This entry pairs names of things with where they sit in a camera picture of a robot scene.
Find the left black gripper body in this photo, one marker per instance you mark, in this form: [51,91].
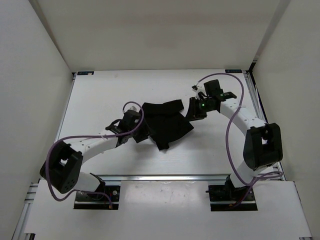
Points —
[138,119]

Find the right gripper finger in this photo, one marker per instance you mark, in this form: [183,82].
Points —
[200,115]
[192,112]

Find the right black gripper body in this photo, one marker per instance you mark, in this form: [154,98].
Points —
[205,105]

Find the black skirt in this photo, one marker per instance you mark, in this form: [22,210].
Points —
[165,122]

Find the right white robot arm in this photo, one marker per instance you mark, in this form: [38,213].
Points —
[263,143]

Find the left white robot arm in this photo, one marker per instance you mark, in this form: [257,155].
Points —
[62,168]

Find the right blue table label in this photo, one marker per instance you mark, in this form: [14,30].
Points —
[233,71]

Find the blue table label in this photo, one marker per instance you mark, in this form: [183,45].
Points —
[85,73]
[233,71]

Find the left blue table label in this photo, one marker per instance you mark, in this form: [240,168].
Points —
[85,73]

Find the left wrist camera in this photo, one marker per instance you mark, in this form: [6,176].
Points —
[132,108]

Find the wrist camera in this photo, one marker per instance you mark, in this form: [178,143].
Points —
[132,108]
[199,92]

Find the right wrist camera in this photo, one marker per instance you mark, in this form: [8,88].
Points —
[199,92]

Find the right aluminium frame rail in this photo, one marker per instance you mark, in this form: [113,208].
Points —
[254,95]

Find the aluminium frame rail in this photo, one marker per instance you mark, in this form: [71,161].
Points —
[254,95]
[31,192]

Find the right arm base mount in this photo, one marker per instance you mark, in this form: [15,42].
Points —
[227,198]

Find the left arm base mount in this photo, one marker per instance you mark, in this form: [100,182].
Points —
[109,200]

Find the left aluminium frame rail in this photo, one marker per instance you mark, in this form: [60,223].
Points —
[31,192]

